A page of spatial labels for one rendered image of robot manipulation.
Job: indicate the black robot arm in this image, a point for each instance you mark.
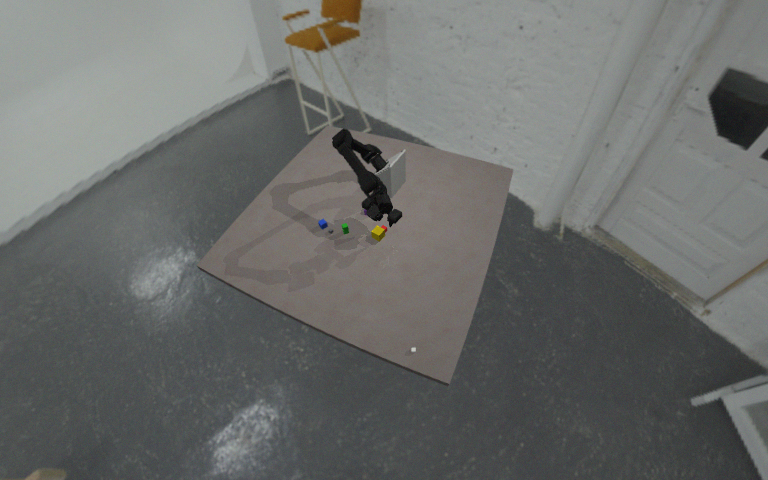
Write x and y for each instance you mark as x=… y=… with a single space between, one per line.
x=344 y=143

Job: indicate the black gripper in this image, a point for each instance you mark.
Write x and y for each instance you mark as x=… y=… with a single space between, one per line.
x=393 y=216

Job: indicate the yellow block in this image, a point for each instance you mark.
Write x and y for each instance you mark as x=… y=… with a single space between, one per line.
x=378 y=233

